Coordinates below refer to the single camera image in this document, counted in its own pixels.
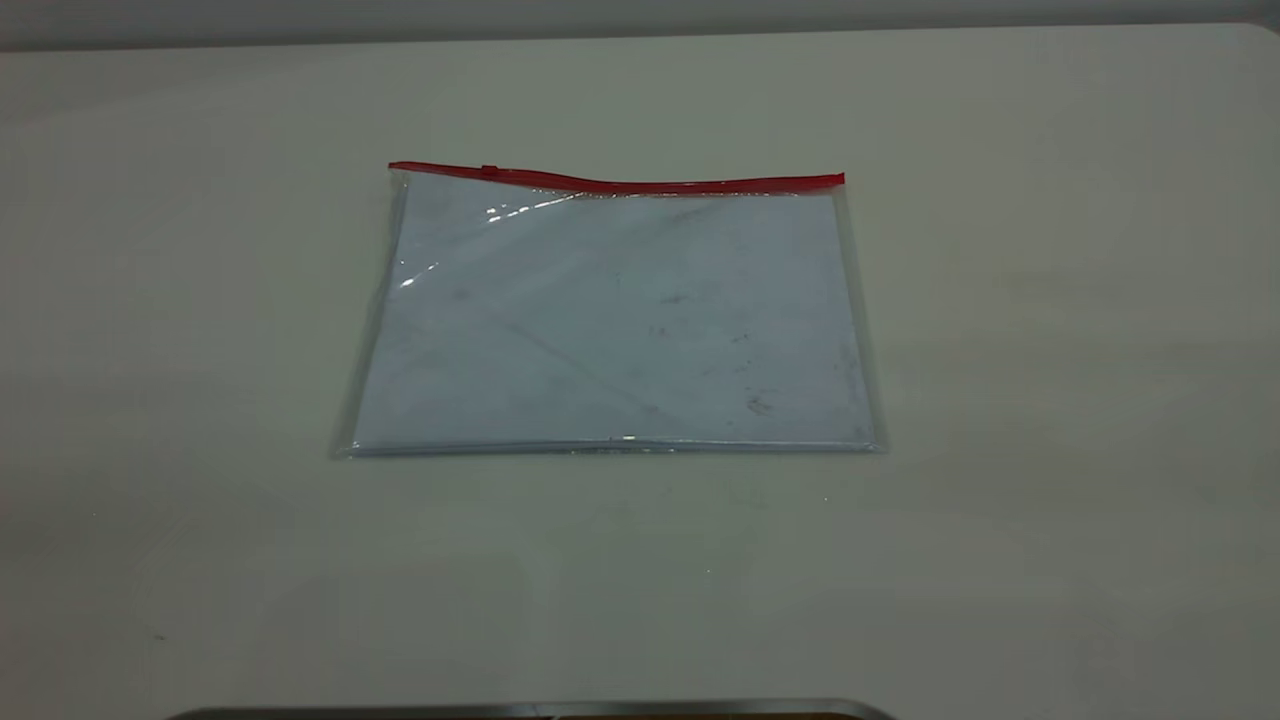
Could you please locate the clear plastic zip bag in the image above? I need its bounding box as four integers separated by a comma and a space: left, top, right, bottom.
330, 160, 887, 460

